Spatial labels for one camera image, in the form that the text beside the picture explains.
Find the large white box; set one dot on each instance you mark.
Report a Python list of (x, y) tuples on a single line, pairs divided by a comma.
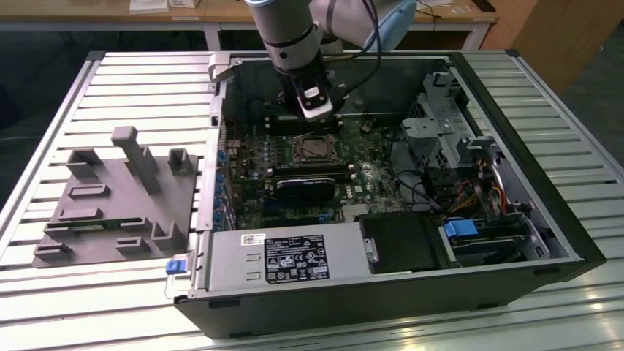
[(145, 5)]

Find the blue case latch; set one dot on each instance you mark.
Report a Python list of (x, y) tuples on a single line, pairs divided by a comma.
[(176, 267)]

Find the black plastic disk bay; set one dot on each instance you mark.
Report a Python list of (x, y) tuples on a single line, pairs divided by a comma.
[(400, 241)]

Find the green RAM stick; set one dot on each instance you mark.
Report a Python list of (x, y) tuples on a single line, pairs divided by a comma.
[(88, 229)]

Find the wooden desk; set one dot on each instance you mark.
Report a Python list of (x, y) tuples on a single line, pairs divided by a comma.
[(97, 16)]

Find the black open PC case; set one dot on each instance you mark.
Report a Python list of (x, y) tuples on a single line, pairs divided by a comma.
[(341, 314)]

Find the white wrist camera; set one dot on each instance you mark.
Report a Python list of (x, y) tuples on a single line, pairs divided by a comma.
[(313, 104)]

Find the grey parts rack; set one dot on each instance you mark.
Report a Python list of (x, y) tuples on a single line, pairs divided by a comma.
[(121, 204)]

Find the wooden cabinet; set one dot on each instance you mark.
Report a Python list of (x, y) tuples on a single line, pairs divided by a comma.
[(560, 36)]

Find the blue disk carrier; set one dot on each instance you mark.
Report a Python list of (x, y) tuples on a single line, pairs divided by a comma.
[(462, 228)]

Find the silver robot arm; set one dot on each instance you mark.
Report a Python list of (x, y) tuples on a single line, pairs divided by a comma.
[(286, 33)]

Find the flat black item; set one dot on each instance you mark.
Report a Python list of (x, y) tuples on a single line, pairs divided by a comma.
[(486, 4)]

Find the small white box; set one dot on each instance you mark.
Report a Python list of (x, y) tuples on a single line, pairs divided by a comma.
[(184, 3)]

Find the silver chipset heatsink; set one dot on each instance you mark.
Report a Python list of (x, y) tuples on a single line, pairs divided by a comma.
[(353, 212)]

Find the green motherboard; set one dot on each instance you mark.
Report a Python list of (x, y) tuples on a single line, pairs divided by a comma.
[(374, 183)]

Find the CPU socket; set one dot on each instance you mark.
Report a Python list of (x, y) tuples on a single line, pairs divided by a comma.
[(312, 161)]

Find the black graphics card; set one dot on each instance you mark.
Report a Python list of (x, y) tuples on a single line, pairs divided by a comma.
[(304, 190)]

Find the grey power supply unit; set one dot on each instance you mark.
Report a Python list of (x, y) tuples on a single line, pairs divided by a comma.
[(229, 256)]

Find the grey metal drive cage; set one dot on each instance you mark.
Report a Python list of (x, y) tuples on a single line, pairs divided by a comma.
[(428, 131)]

